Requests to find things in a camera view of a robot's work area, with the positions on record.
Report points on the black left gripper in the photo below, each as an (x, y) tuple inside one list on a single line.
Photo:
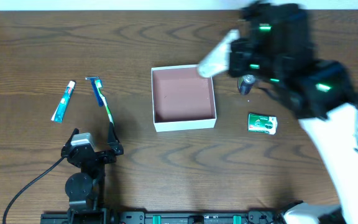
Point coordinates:
[(96, 155)]

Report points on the white cosmetic tube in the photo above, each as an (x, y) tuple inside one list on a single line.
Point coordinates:
[(217, 61)]

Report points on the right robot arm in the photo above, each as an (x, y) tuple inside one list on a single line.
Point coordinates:
[(319, 93)]

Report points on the green white toothbrush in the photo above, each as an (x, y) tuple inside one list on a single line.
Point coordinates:
[(100, 86)]

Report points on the green soap packet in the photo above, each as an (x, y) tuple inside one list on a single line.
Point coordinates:
[(258, 123)]

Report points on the white cardboard box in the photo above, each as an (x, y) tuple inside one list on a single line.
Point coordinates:
[(182, 99)]

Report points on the green toothpaste tube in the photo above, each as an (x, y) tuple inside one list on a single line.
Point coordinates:
[(62, 106)]

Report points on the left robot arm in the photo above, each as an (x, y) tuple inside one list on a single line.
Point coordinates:
[(85, 189)]

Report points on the blue disposable razor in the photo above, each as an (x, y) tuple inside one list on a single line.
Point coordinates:
[(95, 89)]

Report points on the clear spray bottle dark liquid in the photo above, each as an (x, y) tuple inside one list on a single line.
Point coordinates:
[(245, 84)]

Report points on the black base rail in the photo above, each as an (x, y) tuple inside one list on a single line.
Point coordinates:
[(138, 217)]

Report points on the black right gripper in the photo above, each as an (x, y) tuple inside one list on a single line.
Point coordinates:
[(239, 62)]

